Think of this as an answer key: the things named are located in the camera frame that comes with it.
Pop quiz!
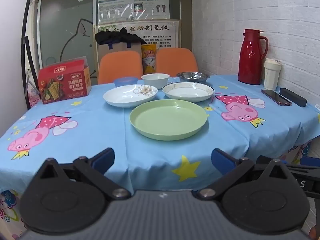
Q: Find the framed text board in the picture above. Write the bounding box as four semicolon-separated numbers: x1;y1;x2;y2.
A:
94;19;182;80

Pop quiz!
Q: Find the white tumbler cup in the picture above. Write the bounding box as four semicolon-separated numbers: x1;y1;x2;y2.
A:
264;58;282;91

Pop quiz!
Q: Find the black metal stand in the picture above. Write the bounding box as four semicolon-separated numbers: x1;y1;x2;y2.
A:
21;36;34;110

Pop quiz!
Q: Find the wall poster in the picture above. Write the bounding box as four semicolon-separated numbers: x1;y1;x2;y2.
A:
94;0;170;22

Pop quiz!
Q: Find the white floral plate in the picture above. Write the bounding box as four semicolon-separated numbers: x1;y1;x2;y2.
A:
103;84;158;108

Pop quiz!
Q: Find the green plastic plate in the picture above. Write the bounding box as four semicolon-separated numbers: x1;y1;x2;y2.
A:
129;99;208;141

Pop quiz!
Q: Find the brown paper bag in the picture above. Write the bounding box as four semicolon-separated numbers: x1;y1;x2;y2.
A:
97;41;142;65

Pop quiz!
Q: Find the yellow snack bag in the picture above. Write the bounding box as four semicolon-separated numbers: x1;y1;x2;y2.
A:
141;44;158;74

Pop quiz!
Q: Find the floral printed cloth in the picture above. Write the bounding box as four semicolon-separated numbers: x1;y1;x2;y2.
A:
0;190;27;239

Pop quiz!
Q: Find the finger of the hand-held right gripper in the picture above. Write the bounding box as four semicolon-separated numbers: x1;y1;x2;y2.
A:
300;156;320;167
257;155;273;165

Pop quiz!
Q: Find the red cracker carton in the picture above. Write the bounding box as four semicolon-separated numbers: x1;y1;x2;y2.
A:
37;56;92;105

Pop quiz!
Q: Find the black rectangular box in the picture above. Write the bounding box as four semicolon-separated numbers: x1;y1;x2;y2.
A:
279;88;308;107

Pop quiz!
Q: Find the blue plastic bowl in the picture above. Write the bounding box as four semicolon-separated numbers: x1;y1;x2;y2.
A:
114;77;138;88

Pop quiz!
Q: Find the frosted glass partition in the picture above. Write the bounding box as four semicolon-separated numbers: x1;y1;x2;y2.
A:
37;0;98;80

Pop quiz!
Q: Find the blue cartoon tablecloth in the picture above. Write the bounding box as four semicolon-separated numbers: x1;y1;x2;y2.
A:
0;74;320;205

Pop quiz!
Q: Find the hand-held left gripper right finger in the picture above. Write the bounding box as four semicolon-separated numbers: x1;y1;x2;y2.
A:
196;148;296;201

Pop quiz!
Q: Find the orange chair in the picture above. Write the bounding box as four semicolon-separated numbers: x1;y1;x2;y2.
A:
97;50;143;85
155;48;199;77

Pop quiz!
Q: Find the red thermos jug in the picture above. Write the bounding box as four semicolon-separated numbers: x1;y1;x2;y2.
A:
237;29;269;85

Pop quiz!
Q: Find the black cloth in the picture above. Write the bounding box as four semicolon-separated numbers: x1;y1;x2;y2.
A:
94;28;141;45

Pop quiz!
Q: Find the white gold-rimmed plate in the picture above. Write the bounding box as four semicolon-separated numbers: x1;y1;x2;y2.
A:
162;82;215;103

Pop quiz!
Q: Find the stainless steel bowl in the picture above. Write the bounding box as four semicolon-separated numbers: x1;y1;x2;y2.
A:
176;72;210;85

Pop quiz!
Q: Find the black smartphone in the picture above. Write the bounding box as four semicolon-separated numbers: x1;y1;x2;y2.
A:
261;89;292;106

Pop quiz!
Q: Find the white ceramic bowl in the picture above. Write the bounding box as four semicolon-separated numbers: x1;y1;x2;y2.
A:
141;73;170;90

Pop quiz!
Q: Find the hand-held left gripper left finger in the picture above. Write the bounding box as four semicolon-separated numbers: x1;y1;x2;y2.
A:
37;147;132;201

